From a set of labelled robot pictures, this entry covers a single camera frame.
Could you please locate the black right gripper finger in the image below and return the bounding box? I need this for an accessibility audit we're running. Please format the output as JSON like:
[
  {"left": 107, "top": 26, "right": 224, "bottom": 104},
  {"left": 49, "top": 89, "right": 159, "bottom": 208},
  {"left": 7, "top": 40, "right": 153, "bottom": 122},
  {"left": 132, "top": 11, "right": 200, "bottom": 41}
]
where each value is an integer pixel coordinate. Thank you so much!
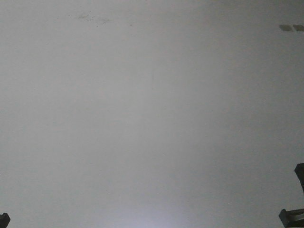
[
  {"left": 294, "top": 163, "right": 304, "bottom": 190},
  {"left": 279, "top": 209, "right": 304, "bottom": 228}
]

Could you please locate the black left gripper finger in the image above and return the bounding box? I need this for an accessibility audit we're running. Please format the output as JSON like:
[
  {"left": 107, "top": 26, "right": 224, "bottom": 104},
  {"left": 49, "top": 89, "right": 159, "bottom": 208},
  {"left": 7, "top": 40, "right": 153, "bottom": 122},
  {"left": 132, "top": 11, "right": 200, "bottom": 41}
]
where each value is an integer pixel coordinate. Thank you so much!
[{"left": 0, "top": 213, "right": 10, "bottom": 228}]

